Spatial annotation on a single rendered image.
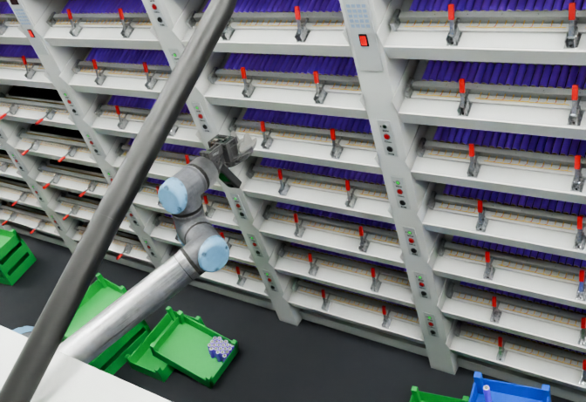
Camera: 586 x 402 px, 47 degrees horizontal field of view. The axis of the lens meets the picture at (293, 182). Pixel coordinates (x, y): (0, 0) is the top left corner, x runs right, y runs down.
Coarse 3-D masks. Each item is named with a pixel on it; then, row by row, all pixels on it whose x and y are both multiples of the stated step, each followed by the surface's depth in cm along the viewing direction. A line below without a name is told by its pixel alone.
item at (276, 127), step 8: (240, 120) 231; (240, 128) 231; (248, 128) 231; (256, 128) 228; (272, 128) 223; (280, 128) 221; (288, 128) 219; (296, 128) 218; (304, 128) 216; (312, 128) 214; (288, 136) 219; (304, 136) 216; (320, 136) 214; (328, 136) 211; (336, 136) 209; (344, 136) 207; (352, 136) 206; (360, 136) 204; (368, 136) 203; (360, 144) 204
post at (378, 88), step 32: (384, 0) 167; (384, 64) 173; (384, 96) 180; (416, 128) 192; (384, 160) 195; (416, 192) 198; (416, 224) 206; (416, 256) 216; (416, 288) 226; (448, 320) 234; (448, 352) 240
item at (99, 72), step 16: (80, 48) 262; (96, 48) 261; (112, 48) 257; (80, 64) 259; (96, 64) 247; (112, 64) 249; (128, 64) 245; (144, 64) 231; (160, 64) 237; (64, 80) 258; (80, 80) 258; (96, 80) 250; (112, 80) 248; (128, 80) 244; (144, 80) 239; (160, 80) 235; (128, 96) 246; (144, 96) 240
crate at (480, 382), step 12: (480, 372) 190; (480, 384) 190; (492, 384) 191; (504, 384) 189; (480, 396) 193; (492, 396) 192; (504, 396) 191; (516, 396) 190; (528, 396) 188; (540, 396) 186
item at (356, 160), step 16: (240, 112) 237; (224, 128) 231; (256, 144) 225; (272, 144) 222; (288, 144) 219; (304, 144) 216; (352, 144) 207; (368, 144) 204; (288, 160) 221; (304, 160) 216; (320, 160) 211; (336, 160) 207; (352, 160) 204; (368, 160) 201
